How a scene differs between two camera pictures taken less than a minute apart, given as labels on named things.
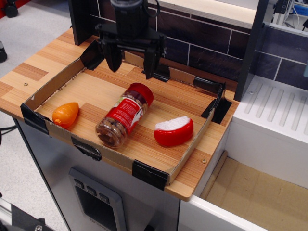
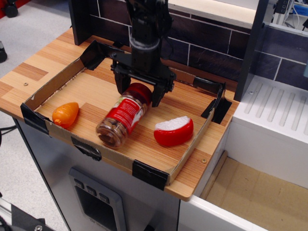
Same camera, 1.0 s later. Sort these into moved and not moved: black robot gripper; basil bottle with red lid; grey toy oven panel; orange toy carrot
Moved: black robot gripper
Not moved: basil bottle with red lid; orange toy carrot; grey toy oven panel
